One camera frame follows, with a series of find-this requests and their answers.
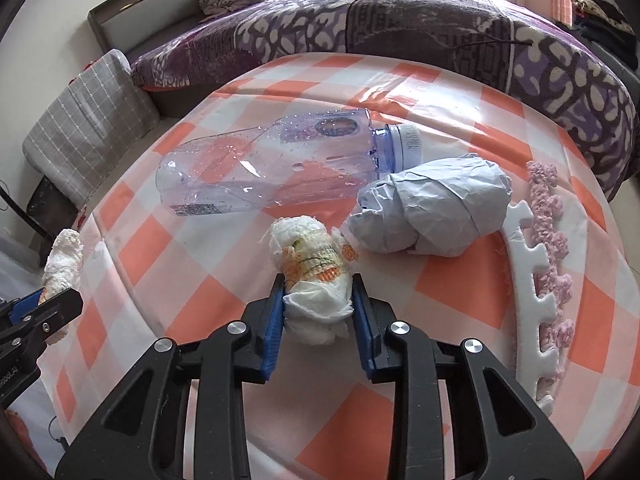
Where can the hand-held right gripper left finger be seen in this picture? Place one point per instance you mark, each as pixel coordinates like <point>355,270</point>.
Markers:
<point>272,332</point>

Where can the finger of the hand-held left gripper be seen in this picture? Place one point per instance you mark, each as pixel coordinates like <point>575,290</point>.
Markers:
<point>25,307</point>
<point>55,315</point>

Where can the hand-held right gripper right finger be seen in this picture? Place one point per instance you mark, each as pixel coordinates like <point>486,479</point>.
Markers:
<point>362,332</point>

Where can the white tissue wad orange print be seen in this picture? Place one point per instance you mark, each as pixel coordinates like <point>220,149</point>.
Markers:
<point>315,305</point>

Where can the orange checkered tablecloth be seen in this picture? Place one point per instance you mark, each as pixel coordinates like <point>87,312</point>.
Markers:
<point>450,285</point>

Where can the crumpled grey paper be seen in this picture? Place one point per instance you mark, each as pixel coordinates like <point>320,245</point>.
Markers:
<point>440,205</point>

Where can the clear plastic bottle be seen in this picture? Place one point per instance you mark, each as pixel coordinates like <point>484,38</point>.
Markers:
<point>260,170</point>

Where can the white foam strip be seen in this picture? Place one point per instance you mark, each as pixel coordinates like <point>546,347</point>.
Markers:
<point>520,280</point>

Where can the grey checked cushion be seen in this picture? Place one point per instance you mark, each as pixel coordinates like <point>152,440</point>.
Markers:
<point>90,125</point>

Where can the pink yarn trim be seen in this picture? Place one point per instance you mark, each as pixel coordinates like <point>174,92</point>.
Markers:
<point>545,210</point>

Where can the grey bed headboard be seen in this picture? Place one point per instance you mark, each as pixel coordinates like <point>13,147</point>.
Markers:
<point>130,20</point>

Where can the purple patterned bed blanket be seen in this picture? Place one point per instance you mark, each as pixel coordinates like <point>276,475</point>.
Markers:
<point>425,25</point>

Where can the pile of folded clothes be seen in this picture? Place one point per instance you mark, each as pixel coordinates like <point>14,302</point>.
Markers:
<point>600,20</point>

